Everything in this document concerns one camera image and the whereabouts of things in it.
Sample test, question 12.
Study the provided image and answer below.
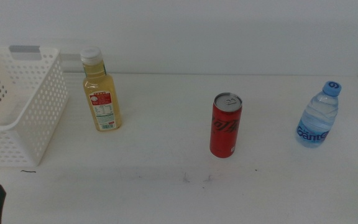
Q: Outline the yellow juice bottle white cap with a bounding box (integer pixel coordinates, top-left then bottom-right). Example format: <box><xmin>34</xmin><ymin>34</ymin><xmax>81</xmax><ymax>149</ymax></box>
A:
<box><xmin>80</xmin><ymin>46</ymin><xmax>122</xmax><ymax>132</ymax></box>

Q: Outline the red cola can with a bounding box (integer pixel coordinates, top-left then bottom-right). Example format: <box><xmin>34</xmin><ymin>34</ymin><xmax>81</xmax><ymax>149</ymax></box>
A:
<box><xmin>209</xmin><ymin>91</ymin><xmax>243</xmax><ymax>159</ymax></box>

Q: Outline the clear water bottle blue cap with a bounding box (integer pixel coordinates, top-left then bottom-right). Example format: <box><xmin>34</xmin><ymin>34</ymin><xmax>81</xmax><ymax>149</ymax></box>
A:
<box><xmin>295</xmin><ymin>80</ymin><xmax>342</xmax><ymax>149</ymax></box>

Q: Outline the white perforated plastic basket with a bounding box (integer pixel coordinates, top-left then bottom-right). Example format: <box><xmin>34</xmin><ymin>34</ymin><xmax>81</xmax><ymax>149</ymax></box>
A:
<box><xmin>0</xmin><ymin>45</ymin><xmax>70</xmax><ymax>167</ymax></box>

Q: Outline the grey wall trunking strip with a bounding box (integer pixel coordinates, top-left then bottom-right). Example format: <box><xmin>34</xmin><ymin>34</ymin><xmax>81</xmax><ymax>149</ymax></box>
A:
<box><xmin>9</xmin><ymin>45</ymin><xmax>84</xmax><ymax>73</ymax></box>

